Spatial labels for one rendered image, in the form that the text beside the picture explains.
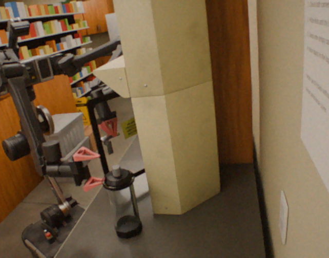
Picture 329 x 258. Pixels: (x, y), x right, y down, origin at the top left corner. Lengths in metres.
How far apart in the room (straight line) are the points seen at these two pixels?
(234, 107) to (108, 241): 0.75
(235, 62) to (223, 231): 0.66
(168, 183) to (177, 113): 0.26
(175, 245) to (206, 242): 0.11
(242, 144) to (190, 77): 0.53
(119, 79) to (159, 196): 0.45
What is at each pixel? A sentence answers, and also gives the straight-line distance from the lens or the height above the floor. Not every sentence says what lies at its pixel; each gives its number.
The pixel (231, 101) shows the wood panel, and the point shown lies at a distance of 1.25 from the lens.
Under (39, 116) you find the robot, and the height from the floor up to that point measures 1.18.
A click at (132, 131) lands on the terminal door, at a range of 1.19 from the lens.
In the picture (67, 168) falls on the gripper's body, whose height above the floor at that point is 1.22.
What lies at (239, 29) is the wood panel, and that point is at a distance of 1.19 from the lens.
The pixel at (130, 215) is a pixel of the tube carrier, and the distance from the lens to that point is 0.99.
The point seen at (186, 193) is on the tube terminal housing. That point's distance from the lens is 1.06.
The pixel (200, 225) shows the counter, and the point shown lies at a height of 0.94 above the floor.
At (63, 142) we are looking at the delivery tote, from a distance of 3.24.
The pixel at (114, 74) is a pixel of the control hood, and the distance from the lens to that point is 0.90.
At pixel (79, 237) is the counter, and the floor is 0.94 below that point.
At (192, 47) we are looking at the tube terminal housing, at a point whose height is 1.53.
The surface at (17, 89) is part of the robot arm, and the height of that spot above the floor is 1.48.
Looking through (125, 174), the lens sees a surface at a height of 1.18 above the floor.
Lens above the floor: 1.65
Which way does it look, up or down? 23 degrees down
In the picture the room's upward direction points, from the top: 9 degrees counter-clockwise
